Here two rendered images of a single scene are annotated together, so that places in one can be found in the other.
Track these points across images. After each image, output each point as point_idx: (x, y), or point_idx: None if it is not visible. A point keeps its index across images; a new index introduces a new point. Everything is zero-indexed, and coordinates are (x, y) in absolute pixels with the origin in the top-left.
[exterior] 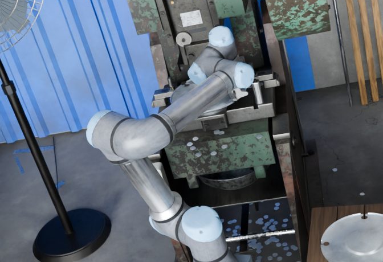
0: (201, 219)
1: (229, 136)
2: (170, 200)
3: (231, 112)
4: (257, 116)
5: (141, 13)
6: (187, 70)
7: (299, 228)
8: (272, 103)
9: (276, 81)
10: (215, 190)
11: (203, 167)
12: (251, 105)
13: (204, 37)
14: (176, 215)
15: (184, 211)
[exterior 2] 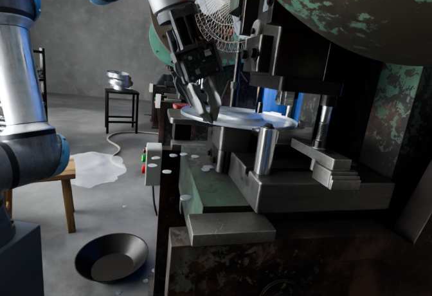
0: None
1: (193, 175)
2: (8, 118)
3: (233, 157)
4: (244, 190)
5: None
6: (252, 85)
7: None
8: (260, 184)
9: (328, 177)
10: None
11: (182, 194)
12: (250, 166)
13: (270, 32)
14: (1, 138)
15: (6, 143)
